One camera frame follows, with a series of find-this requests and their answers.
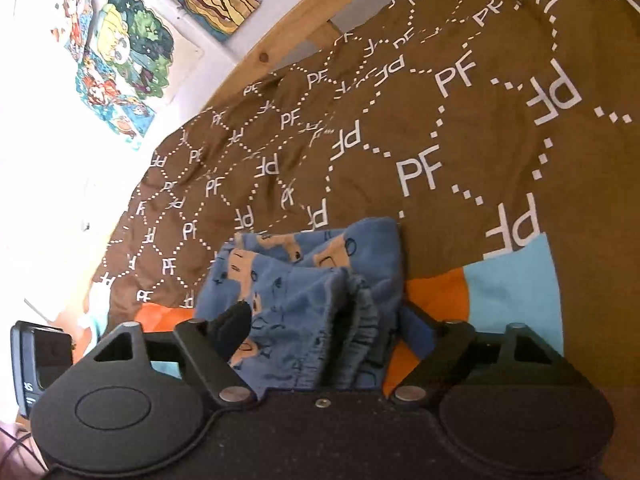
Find wooden bed frame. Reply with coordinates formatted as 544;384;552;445
200;0;422;113

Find blue pants with orange print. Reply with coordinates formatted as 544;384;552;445
192;216;407;392

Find brown patterned blanket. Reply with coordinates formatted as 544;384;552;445
92;0;640;311

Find colourful cartoon wall poster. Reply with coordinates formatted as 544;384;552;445
75;0;207;152

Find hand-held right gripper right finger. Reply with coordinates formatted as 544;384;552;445
389;301;567;405

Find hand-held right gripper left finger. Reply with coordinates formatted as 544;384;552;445
92;301;258;405

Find white paper drawing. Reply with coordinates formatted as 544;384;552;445
14;0;97;63

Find orange and light blue sheet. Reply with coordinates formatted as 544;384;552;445
82;232;564;397

